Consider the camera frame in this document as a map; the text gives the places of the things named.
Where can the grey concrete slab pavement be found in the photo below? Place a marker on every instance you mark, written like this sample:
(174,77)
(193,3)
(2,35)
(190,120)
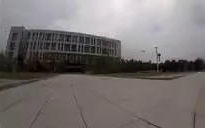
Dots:
(116,100)

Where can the kerbed grass island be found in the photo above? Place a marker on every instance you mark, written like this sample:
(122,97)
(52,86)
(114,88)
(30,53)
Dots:
(140,75)

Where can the large grey office building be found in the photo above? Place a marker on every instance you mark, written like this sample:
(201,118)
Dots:
(63,43)

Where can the low dark hedge row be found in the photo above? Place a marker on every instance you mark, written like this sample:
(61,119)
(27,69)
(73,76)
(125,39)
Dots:
(50,65)

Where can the pale lamp pole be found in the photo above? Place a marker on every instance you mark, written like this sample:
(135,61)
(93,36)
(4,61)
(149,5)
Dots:
(156,60)

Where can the row of dark trees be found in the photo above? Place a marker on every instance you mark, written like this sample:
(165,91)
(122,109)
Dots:
(176,65)

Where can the grass strip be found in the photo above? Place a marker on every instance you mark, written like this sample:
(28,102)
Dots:
(13,76)

